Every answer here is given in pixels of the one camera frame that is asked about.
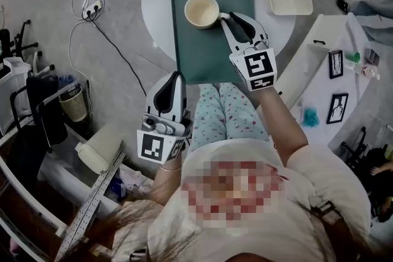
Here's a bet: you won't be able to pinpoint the white mesh chair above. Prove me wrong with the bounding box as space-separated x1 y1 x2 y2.
0 56 33 133

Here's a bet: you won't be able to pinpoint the cream padded cushion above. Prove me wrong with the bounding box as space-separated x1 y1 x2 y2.
75 124 123 175

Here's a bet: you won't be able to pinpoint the perforated metal rail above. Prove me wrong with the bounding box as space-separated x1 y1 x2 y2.
53 150 126 262

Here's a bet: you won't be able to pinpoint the person's star print trousers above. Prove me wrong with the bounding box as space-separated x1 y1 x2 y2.
190 82 271 153

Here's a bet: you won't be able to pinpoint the black picture frame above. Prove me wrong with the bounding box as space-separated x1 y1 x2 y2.
328 50 344 80
326 93 349 125

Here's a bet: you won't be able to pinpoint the silver metal box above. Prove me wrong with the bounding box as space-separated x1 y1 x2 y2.
365 48 381 66

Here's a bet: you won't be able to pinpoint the white power strip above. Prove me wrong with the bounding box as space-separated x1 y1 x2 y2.
82 0 104 18

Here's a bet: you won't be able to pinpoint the clear plastic bottle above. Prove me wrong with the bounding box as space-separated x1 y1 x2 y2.
343 60 381 81

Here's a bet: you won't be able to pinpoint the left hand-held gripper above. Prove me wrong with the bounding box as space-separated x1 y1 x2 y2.
136 71 194 163

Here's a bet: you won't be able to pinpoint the black armchair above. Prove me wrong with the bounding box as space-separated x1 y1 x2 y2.
9 75 68 153

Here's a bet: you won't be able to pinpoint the cream ceramic mug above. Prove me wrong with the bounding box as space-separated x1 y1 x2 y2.
184 0 231 31

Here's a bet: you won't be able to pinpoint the blue fluffy ball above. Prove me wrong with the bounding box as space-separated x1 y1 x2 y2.
302 107 320 127

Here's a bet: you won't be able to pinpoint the white curved shelf unit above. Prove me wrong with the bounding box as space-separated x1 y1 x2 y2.
0 122 123 262

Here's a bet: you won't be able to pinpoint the black swivel chair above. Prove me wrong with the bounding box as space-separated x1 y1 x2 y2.
339 126 393 169

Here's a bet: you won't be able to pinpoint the white side cabinet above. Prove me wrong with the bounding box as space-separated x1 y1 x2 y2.
276 13 380 145

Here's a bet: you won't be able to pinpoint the grey shoulder strap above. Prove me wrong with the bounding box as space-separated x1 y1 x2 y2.
309 198 344 225

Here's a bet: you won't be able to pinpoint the white cable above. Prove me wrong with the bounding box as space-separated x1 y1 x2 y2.
68 0 105 96

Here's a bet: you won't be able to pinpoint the green rectangular tray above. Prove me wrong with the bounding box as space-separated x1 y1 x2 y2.
170 0 255 86

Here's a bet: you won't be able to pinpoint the person's white printed shirt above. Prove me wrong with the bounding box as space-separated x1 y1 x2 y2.
112 137 372 262

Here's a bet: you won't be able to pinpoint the person's right forearm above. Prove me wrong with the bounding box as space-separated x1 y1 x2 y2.
256 84 309 168

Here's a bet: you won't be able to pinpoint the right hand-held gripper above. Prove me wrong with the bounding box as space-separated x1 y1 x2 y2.
221 12 278 92

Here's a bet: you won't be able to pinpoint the person's left forearm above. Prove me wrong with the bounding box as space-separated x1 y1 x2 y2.
152 159 185 206

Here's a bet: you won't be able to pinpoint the round white table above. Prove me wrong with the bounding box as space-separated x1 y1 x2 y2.
141 0 297 64

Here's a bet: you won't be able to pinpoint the wicker waste basket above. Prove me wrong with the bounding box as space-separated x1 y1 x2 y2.
58 86 88 123

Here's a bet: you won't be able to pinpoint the black office chair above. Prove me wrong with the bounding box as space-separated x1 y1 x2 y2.
0 20 56 74

